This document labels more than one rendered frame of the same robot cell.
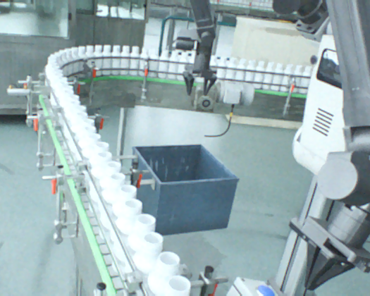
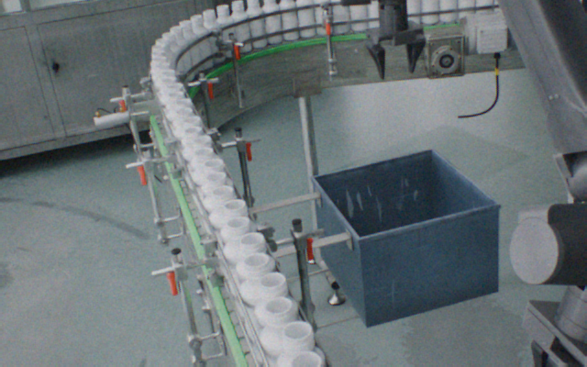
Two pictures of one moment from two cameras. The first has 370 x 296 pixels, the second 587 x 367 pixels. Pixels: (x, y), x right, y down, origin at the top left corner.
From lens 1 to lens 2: 22 cm
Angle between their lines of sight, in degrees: 10
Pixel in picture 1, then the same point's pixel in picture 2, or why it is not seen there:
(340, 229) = (571, 321)
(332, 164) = (526, 228)
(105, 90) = (264, 74)
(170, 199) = (382, 261)
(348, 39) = (524, 22)
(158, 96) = (359, 64)
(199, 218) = (441, 283)
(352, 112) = (559, 131)
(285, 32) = not seen: outside the picture
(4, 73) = (103, 67)
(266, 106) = not seen: hidden behind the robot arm
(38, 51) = (151, 16)
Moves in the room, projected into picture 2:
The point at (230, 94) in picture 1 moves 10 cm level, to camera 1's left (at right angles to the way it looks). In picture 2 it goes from (486, 36) to (454, 38)
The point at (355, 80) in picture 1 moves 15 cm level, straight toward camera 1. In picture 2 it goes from (550, 83) to (494, 153)
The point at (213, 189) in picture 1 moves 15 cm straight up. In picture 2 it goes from (456, 232) to (454, 167)
